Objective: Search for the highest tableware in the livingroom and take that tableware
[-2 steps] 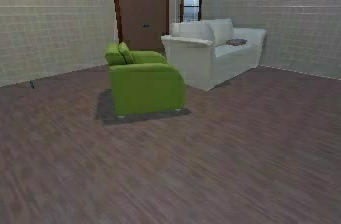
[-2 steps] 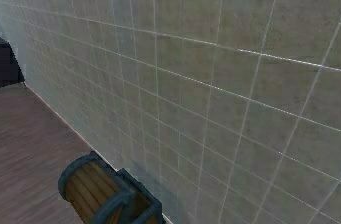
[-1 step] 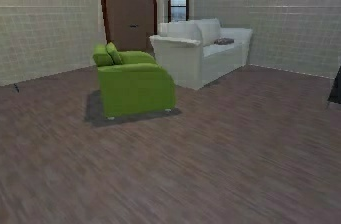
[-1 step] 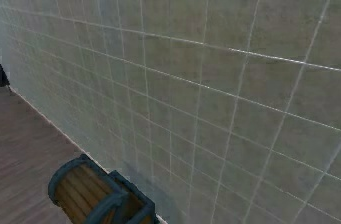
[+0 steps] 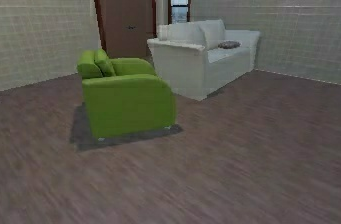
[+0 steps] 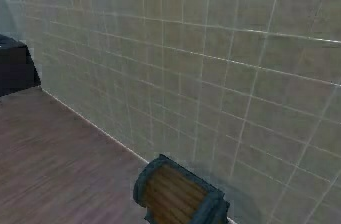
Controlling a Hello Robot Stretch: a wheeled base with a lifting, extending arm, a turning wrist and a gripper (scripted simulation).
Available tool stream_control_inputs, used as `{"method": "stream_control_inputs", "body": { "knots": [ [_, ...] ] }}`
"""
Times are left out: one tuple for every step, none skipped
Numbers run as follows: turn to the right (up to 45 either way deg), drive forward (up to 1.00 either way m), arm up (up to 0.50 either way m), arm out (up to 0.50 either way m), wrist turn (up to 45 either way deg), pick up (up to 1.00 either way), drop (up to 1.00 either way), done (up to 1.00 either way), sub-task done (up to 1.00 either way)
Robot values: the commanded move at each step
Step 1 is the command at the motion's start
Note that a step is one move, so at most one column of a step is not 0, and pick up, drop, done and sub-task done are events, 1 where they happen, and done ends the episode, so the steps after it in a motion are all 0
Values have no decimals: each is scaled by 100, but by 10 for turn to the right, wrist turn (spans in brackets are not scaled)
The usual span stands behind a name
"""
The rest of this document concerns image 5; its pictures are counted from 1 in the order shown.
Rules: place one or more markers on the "green armchair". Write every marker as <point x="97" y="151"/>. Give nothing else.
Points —
<point x="128" y="103"/>

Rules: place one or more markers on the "white sofa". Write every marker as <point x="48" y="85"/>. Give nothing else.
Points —
<point x="191" y="63"/>

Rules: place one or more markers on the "grey patterned cushion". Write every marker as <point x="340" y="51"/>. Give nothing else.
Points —
<point x="229" y="44"/>

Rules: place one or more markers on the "brown room door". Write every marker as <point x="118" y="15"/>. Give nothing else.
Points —
<point x="128" y="26"/>

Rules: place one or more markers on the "window with brown frame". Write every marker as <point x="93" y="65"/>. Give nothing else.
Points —
<point x="179" y="11"/>

